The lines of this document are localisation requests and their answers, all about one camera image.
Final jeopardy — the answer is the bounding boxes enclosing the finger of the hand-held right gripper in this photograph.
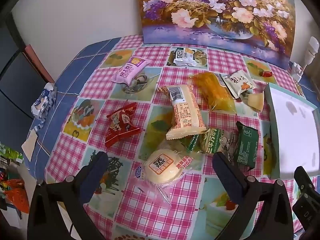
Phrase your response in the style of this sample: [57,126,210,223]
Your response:
[294,166,316,198]

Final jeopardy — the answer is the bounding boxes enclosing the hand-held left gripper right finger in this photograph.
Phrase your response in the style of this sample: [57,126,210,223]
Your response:
[212,152,293,240]

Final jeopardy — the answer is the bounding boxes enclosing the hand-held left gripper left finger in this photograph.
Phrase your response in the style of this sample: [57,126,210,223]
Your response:
[27,151,109,240]

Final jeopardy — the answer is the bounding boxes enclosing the green and cream biscuit packet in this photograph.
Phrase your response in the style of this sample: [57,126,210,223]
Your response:
[184,128,237,160]

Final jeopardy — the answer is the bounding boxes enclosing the dark green snack packet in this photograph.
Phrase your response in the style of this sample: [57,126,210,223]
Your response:
[232,121,259,172]

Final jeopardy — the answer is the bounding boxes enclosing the red snack packet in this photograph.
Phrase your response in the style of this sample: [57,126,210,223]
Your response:
[104,102,141,148]

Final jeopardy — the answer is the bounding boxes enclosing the white box with teal rim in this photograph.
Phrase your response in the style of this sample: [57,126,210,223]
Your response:
[264,82,320,179]

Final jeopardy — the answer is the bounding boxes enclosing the round white bun packet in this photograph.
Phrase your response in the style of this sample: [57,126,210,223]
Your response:
[132,140,200,207]

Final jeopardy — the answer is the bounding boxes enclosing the long orange cream snack packet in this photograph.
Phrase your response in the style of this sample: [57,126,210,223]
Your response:
[157,84,207,140]

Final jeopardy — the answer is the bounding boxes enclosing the cream wedge snack packet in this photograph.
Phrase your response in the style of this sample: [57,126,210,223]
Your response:
[247,91,265,112]

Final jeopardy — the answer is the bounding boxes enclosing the translucent orange snack packet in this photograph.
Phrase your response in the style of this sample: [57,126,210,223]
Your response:
[189,72,237,112]

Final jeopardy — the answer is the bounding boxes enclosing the small white snack packet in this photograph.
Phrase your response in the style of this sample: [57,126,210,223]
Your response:
[220,69,257,98]

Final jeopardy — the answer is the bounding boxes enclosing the pink snack packet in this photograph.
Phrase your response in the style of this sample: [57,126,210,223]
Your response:
[112,56,151,85]

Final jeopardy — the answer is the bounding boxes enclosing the white and green snack packet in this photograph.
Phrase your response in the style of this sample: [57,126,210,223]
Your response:
[172,47,198,67]

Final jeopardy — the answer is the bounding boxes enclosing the pink checkered dessert tablecloth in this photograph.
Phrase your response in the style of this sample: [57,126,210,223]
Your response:
[44,34,304,240]

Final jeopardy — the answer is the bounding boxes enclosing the white paper slip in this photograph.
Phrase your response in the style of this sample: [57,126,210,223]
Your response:
[21,130,38,162]

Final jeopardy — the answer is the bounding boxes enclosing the orange snack bag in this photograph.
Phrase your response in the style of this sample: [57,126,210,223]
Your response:
[4,179,30,213]

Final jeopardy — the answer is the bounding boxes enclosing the blue and white tissue pack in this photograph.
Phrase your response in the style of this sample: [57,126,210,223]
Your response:
[31,82,57,123]

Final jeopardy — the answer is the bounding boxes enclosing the green snack bag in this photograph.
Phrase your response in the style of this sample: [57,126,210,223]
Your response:
[0,144,24,165]

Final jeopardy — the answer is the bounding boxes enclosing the white power socket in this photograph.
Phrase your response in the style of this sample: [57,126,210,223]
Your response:
[290,62,304,82]

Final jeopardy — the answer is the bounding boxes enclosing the red wooden board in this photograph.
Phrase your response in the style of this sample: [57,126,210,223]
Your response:
[24,44,55,83]

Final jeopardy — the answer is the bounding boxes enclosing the white bulb lamp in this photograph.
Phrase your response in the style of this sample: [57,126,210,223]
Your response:
[299,36,320,82]

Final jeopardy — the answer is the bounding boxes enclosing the flower painting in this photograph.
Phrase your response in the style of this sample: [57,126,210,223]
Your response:
[136,0,296,70]

